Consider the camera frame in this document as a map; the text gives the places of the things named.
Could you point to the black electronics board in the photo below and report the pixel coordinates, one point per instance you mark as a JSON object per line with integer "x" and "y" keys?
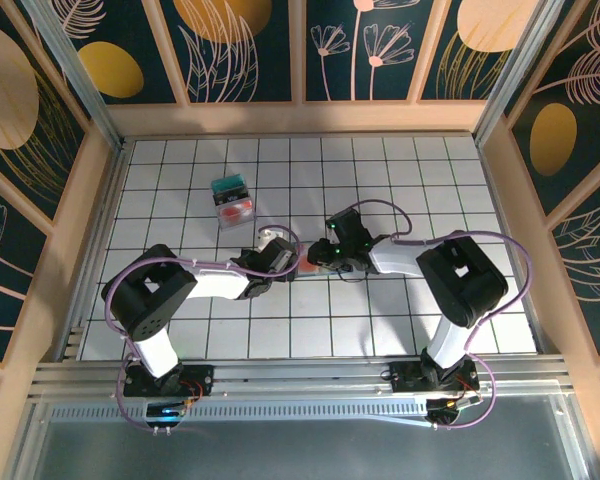
{"x": 450, "y": 410}
{"x": 165, "y": 415}

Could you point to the aluminium mounting rail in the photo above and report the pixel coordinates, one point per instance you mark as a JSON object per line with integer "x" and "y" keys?
{"x": 300, "y": 372}

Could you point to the black VIP card stack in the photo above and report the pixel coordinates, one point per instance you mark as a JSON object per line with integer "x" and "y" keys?
{"x": 234, "y": 198}

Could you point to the white red card stack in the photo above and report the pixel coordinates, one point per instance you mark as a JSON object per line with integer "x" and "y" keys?
{"x": 236, "y": 215}

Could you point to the teal card stack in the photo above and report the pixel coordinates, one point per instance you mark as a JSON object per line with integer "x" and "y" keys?
{"x": 228, "y": 183}

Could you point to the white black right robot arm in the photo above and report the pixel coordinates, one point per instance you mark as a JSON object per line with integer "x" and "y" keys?
{"x": 460, "y": 280}

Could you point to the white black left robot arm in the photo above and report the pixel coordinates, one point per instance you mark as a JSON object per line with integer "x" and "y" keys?
{"x": 150, "y": 295}

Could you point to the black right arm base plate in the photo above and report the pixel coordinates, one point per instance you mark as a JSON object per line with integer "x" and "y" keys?
{"x": 405, "y": 375}

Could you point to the aluminium corner post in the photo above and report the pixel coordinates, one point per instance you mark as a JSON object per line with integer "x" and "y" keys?
{"x": 516, "y": 75}
{"x": 76, "y": 75}

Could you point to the grey metal base plate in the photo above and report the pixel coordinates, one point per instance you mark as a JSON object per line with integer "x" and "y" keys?
{"x": 300, "y": 450}

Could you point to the aluminium side rail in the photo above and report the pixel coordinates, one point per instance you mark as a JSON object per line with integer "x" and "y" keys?
{"x": 114, "y": 175}

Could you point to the teal and pink box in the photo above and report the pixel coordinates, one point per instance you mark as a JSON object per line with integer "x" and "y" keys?
{"x": 235, "y": 205}

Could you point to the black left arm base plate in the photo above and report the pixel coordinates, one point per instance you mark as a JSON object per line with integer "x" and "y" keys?
{"x": 200, "y": 380}

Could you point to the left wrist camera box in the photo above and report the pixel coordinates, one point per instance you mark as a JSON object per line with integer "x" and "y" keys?
{"x": 271, "y": 236}

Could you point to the white red credit card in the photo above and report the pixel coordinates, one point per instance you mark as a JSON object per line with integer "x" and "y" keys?
{"x": 309, "y": 264}

